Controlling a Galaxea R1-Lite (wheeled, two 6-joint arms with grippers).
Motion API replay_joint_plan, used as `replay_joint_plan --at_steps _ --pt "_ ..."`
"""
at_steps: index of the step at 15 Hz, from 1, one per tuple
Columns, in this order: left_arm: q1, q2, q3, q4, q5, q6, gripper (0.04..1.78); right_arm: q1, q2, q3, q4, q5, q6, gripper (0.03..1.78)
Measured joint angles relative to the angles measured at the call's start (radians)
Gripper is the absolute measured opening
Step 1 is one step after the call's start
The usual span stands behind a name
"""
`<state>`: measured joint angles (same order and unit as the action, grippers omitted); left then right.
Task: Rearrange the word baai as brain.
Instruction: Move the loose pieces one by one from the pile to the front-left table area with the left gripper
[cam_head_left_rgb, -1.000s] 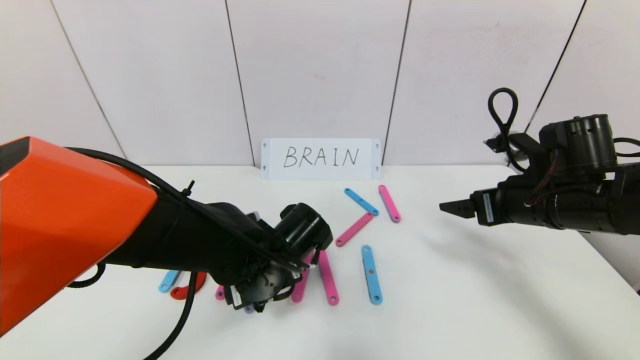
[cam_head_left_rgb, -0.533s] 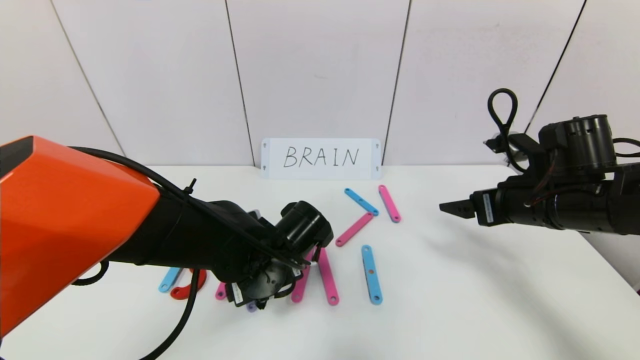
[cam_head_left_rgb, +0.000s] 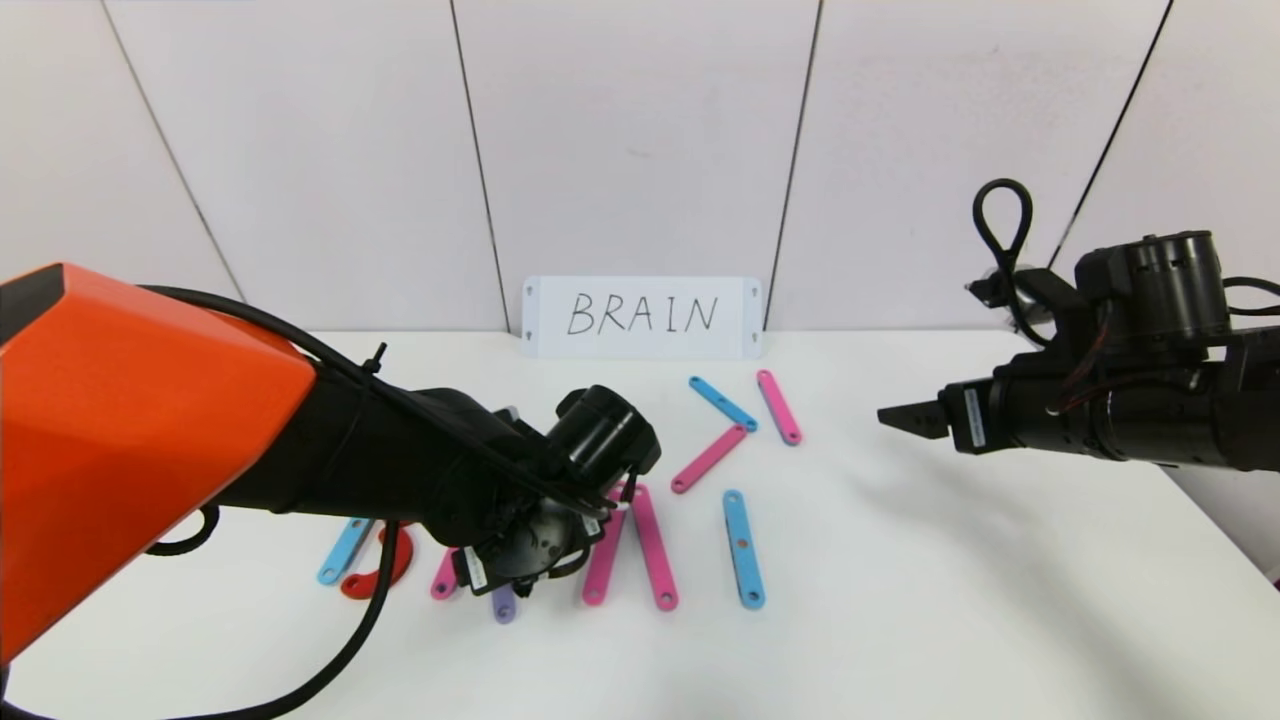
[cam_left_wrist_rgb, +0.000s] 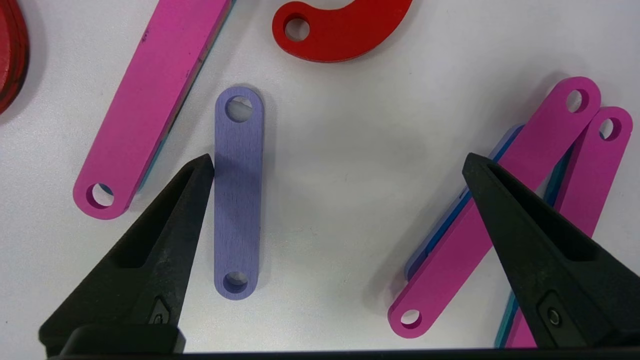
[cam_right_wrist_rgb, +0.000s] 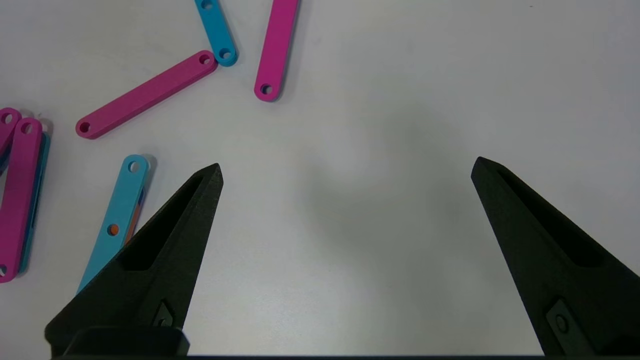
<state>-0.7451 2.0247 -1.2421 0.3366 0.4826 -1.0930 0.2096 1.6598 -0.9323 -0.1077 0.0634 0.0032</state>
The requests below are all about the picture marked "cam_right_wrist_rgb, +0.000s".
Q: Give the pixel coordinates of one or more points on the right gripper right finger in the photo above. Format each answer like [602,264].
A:
[575,280]

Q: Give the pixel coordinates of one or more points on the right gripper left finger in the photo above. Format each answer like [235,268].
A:
[150,280]

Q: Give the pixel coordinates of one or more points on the long pink bar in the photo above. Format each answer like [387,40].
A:
[6,125]
[147,94]
[17,200]

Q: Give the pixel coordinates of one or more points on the short blue three-hole bar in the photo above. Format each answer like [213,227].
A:
[216,30]

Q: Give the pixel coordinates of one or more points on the pink bar with purple underside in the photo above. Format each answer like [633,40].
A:
[277,45]

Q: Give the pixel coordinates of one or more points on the long blue bar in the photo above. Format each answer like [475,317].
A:
[120,210]

